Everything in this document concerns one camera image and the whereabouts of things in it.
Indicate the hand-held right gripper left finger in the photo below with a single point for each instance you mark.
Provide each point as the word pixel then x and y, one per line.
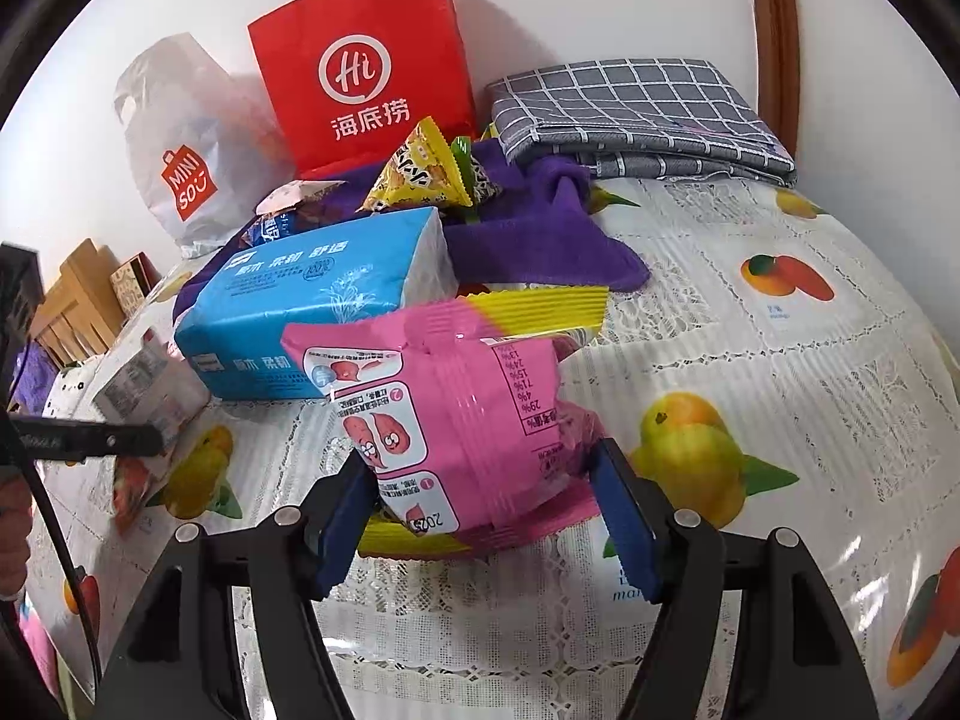
pixel 337 540

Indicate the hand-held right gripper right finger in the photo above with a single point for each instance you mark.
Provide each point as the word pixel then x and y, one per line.
pixel 630 532

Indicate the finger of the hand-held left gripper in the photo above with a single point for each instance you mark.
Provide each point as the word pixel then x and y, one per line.
pixel 112 439

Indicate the yellow-edged pink snack packet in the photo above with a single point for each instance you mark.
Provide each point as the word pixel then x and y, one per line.
pixel 540 307

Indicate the blue snack packet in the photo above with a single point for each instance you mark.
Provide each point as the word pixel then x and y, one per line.
pixel 270 229

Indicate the yellow snack packet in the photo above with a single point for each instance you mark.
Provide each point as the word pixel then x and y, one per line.
pixel 416 169

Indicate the person's left forearm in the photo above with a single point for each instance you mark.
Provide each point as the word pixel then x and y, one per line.
pixel 11 540

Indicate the brown patterned box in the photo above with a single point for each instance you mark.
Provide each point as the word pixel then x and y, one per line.
pixel 131 281

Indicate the blue tissue pack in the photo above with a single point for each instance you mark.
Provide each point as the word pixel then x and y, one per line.
pixel 300 292

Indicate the white plastic shopping bag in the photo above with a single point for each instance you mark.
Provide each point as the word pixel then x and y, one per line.
pixel 172 112

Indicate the pink colourful snack packet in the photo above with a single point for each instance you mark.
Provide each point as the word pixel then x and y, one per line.
pixel 296 193

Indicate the purple towel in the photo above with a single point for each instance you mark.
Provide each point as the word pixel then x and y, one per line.
pixel 540 240

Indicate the green triangular snack packet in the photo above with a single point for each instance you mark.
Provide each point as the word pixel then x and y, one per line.
pixel 471 169

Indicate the grey checked folded cloth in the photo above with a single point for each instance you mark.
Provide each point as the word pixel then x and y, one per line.
pixel 622 105

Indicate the red paper bag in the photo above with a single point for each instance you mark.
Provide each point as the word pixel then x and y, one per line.
pixel 360 37

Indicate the brown wooden door frame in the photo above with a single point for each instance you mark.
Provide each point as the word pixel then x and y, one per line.
pixel 772 30

